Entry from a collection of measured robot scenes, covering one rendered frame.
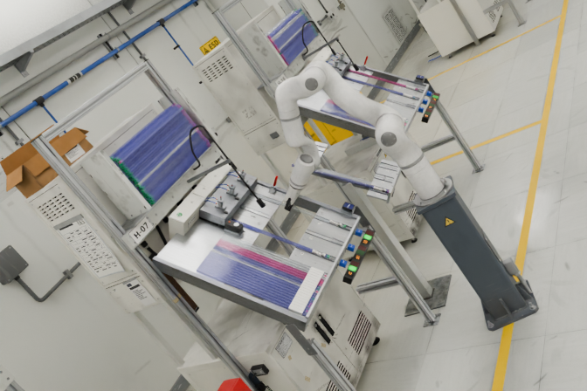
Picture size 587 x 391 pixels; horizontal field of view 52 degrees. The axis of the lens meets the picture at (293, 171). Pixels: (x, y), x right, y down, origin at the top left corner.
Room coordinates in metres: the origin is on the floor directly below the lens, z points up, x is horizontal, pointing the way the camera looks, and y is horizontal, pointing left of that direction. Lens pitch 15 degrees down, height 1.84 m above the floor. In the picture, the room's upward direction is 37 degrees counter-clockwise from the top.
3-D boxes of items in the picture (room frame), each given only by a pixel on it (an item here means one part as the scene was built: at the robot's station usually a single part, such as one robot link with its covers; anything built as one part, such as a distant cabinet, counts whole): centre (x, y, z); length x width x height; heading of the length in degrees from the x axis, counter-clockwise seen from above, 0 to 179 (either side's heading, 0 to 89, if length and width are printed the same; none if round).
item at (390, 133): (2.43, -0.43, 1.00); 0.19 x 0.12 x 0.24; 156
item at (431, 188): (2.46, -0.44, 0.79); 0.19 x 0.19 x 0.18
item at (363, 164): (3.85, -0.49, 0.65); 1.01 x 0.73 x 1.29; 50
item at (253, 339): (2.84, 0.59, 0.31); 0.70 x 0.65 x 0.62; 140
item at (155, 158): (2.81, 0.45, 1.52); 0.51 x 0.13 x 0.27; 140
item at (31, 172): (2.91, 0.75, 1.82); 0.68 x 0.30 x 0.20; 140
